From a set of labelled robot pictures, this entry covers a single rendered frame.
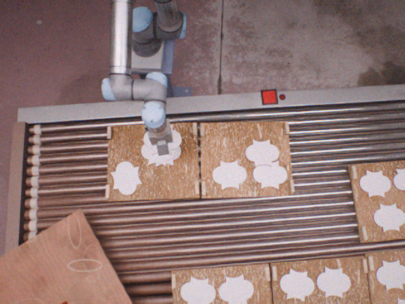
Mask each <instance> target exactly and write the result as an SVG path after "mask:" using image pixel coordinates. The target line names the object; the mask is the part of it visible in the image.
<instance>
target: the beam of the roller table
mask: <svg viewBox="0 0 405 304"><path fill-rule="evenodd" d="M281 94H284V95H285V99H284V100H283V101H282V100H281V99H280V98H279V95H281ZM277 96H278V104H276V105H266V106H263V104H262V103H261V92H254V93H248V92H243V94H222V95H210V96H189V97H177V98H167V100H166V117H172V116H183V115H204V114H215V113H237V112H247V111H258V110H259V111H268V110H278V109H289V108H309V107H321V106H329V107H330V106H341V105H343V106H350V105H370V104H381V103H400V102H405V84H401V85H399V84H391V85H371V86H359V87H340V88H329V89H308V90H299V89H297V90H296V91H291V90H286V91H277ZM143 107H144V101H114V102H102V103H81V104H61V106H40V107H29V108H19V109H18V122H27V123H29V125H31V126H35V125H37V124H42V125H48V124H68V123H79V122H99V121H110V120H131V118H142V109H143Z"/></svg>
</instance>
